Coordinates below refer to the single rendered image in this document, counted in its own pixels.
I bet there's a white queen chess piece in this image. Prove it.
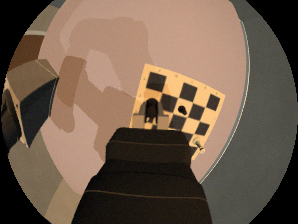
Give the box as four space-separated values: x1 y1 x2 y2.
192 137 205 154

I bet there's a black chess queen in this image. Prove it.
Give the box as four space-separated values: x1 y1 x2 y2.
146 98 158 119

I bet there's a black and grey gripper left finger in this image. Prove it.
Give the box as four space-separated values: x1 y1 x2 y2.
132 101 148 129

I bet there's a black pawn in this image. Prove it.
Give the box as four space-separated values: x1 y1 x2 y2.
178 105 187 115

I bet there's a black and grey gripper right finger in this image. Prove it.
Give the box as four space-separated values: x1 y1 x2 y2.
155 102 170 130

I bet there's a tan and dark brown chessboard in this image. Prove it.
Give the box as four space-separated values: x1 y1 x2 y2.
132 64 225 160

